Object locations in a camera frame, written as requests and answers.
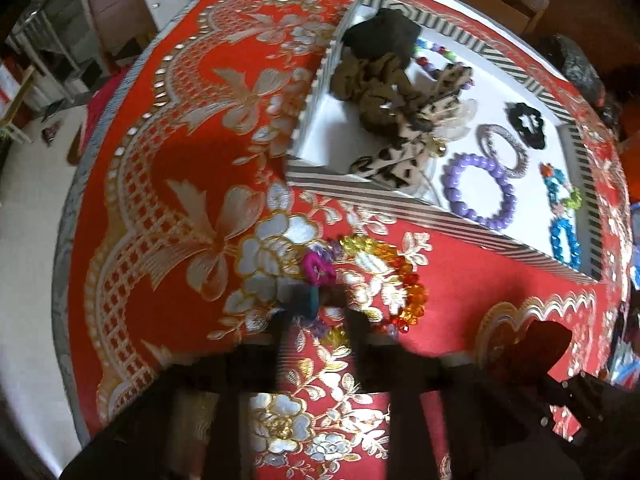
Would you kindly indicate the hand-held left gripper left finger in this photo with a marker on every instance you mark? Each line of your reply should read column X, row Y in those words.
column 281, row 355

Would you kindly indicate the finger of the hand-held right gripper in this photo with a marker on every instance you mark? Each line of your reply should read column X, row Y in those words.
column 595, row 405

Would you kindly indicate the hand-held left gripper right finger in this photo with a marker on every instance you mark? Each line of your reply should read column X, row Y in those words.
column 359, row 350

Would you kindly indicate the striped cardboard tray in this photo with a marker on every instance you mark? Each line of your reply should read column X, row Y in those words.
column 350, row 192

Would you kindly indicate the grey woven bangle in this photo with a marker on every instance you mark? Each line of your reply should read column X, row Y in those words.
column 522, row 160

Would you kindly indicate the black floral scrunchie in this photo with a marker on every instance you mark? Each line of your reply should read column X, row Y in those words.
column 515, row 110

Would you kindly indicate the leopard print hair bow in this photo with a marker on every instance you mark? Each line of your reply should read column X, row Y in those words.
column 395, row 160

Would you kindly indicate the red floral tablecloth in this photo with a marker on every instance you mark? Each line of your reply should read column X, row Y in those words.
column 200, row 170

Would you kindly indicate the brown scrunchie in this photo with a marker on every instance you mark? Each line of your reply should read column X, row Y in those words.
column 370, row 85

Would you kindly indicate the red slipper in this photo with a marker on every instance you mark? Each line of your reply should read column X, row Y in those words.
column 50, row 136

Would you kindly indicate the black plastic bag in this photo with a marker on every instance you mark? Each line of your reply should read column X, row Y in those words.
column 580, row 70

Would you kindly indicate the wooden chair with red cushion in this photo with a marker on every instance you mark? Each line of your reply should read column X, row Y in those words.
column 115, row 15

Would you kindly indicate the metal stair railing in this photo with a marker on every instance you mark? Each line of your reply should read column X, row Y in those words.
column 45, row 55

